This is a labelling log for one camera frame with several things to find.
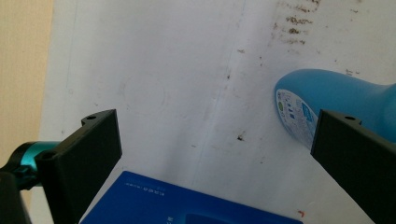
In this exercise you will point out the dark blue box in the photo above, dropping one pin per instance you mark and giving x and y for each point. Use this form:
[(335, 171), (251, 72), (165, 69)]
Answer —
[(174, 205)]

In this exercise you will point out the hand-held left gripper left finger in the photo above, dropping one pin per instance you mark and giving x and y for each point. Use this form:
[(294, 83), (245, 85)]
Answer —
[(77, 161)]

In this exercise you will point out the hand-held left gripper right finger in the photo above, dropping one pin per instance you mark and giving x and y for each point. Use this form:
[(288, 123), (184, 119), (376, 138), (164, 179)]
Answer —
[(355, 155)]

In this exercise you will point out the light blue plastic bottle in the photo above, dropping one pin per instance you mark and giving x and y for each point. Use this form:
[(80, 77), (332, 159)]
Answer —
[(339, 93)]

